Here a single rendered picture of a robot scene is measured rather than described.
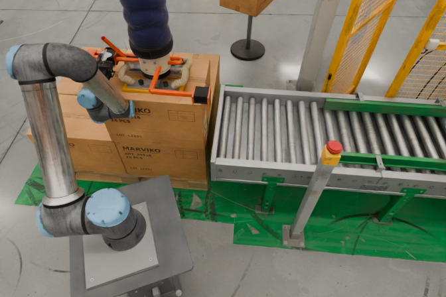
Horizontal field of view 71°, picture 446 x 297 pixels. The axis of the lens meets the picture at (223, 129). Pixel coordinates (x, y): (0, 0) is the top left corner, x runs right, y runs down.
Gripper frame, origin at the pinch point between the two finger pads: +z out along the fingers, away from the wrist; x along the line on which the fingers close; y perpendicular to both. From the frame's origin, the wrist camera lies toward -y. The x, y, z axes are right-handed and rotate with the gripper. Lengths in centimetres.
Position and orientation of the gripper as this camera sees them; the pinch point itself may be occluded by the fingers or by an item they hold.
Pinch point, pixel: (106, 56)
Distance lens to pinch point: 191.0
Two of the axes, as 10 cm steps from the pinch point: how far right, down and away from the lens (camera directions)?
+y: 10.0, 0.8, -0.5
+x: 0.1, -6.5, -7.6
